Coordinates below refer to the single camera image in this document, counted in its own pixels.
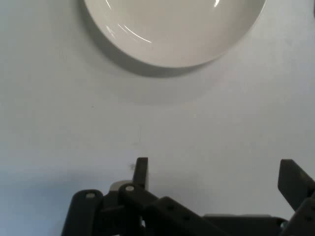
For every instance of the white round plate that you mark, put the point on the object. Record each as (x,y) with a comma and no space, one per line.
(177,29)

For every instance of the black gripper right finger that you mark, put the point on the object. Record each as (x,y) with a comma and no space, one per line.
(295,186)

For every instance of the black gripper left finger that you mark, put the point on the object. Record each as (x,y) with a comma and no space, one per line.
(157,211)

